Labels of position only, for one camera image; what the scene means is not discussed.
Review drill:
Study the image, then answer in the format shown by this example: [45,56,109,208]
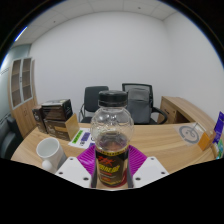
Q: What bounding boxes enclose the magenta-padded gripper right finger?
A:
[127,144,170,188]

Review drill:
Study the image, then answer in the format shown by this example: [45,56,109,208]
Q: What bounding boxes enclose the brown box with tan flap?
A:
[43,113,81,142]

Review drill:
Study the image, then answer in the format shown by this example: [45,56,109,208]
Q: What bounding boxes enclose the grey backpack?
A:
[126,87,153,125]

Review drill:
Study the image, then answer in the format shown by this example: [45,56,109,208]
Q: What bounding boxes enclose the black sofa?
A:
[0,114,25,161]

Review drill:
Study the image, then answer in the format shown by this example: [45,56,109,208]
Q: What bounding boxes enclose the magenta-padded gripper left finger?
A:
[54,144,99,189]

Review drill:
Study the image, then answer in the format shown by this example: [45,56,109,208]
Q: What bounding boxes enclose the wooden shelf cabinet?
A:
[7,57,39,138]

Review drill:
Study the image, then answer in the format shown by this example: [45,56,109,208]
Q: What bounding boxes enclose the clear drink bottle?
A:
[90,90,135,188]

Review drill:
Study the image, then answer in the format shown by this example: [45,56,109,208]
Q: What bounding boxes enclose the white sticker sheet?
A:
[68,128,96,149]

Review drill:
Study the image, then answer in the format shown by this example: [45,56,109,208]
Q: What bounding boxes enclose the wooden side desk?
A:
[157,96,216,126]

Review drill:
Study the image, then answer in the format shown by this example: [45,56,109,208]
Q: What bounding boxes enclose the tall dark brown box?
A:
[31,105,48,134]

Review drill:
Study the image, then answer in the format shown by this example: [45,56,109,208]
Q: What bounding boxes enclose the black mesh office chair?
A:
[121,82,169,125]

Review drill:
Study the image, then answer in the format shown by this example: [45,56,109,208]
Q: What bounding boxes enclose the clear packet with grey ring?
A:
[173,122,209,146]

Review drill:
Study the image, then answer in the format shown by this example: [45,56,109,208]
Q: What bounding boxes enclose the orange wooden box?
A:
[197,130,216,152]

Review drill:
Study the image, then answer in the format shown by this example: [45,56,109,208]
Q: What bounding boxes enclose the purple card package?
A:
[213,111,224,144]

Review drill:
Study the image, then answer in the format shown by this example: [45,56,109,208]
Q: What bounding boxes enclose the dark brown flat box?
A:
[41,98,74,122]

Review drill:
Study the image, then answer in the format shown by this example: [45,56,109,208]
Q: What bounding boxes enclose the white mug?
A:
[35,137,68,174]

